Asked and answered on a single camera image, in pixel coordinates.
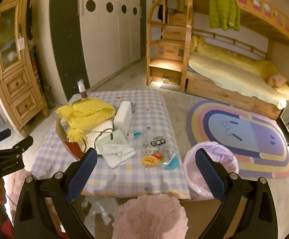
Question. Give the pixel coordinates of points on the white foam block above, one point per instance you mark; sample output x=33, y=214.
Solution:
x=122, y=118

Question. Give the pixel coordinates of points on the dark hanging bag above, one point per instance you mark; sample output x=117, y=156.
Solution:
x=160, y=12

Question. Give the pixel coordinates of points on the green puffer jacket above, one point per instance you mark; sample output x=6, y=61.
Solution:
x=224, y=7

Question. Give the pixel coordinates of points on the checkered padded mat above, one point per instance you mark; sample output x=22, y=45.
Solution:
x=149, y=119

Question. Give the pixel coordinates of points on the wooden cabinet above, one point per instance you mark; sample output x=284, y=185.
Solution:
x=10, y=79

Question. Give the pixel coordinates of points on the wooden stair drawer unit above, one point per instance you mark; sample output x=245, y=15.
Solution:
x=169, y=51

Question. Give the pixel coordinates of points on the tan plush toy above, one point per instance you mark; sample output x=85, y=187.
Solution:
x=276, y=79

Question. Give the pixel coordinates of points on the clear dried mango snack bag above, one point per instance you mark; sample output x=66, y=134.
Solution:
x=156, y=149

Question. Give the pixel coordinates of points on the brown paper bag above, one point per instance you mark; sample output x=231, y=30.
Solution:
x=69, y=145

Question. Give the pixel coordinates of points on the trash bin with pink liner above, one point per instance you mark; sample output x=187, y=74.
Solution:
x=220, y=154

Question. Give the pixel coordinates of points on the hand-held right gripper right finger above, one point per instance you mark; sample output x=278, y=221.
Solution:
x=209, y=174

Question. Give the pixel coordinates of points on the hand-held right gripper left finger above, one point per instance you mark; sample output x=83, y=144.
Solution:
x=83, y=171

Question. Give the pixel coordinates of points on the rainbow oval rug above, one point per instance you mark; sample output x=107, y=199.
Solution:
x=246, y=134

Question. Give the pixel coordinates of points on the yellow foam fruit net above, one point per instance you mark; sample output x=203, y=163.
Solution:
x=92, y=112

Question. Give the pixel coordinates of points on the white wardrobe with dark stripe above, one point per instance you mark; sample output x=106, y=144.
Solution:
x=109, y=42

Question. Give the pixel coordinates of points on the pink fluffy stool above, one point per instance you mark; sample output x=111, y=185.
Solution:
x=149, y=216

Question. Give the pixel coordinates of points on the white green plastic packet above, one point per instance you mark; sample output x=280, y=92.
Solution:
x=110, y=139

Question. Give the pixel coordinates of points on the yellow duvet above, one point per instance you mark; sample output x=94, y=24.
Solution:
x=234, y=72

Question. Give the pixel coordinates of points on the small bottle with white cap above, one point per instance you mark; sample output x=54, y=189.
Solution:
x=81, y=88

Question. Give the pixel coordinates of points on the wooden bunk bed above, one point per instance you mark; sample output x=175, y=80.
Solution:
x=234, y=99

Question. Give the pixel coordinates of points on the white paper note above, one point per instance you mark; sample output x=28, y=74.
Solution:
x=21, y=43

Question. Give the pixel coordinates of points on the person's pink fluffy trouser leg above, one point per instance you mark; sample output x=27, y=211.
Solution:
x=17, y=189

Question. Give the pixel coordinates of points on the person's left forearm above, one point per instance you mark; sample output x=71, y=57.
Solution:
x=2, y=225

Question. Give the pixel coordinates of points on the teal wrapper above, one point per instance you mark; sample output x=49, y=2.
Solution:
x=173, y=163

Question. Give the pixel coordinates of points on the white plastic tray wrapper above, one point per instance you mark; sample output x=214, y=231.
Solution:
x=119, y=155

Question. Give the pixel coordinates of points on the white cloth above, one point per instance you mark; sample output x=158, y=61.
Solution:
x=96, y=132

